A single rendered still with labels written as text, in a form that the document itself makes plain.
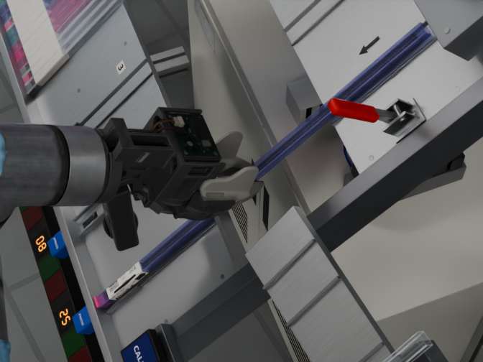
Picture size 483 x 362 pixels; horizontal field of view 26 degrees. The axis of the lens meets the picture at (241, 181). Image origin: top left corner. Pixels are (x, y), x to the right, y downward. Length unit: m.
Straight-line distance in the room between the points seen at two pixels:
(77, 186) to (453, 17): 0.37
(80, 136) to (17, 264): 1.18
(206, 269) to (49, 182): 0.28
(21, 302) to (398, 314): 0.93
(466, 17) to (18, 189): 0.42
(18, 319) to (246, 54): 0.78
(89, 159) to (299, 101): 0.57
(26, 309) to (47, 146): 1.16
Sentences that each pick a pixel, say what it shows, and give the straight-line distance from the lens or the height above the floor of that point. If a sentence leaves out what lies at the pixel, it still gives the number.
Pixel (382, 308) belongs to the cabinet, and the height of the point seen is 0.62.
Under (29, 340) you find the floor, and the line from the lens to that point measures 2.05.
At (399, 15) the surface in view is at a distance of 1.06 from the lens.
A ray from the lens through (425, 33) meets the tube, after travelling 1.03.
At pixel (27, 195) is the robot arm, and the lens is 0.94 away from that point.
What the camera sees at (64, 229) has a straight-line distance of 1.30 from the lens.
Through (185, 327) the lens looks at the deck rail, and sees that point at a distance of 1.15.
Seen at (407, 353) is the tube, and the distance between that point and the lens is 0.86.
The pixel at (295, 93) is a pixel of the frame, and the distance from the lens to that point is 1.48.
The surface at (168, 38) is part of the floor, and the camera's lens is 2.39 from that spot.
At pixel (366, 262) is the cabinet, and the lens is 1.40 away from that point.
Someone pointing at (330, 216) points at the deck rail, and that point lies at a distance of 1.04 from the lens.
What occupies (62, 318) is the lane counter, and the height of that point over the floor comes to 0.65.
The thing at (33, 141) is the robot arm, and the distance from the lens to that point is 0.94.
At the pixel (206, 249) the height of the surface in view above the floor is 0.83.
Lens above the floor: 1.86
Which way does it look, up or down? 59 degrees down
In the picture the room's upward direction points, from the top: straight up
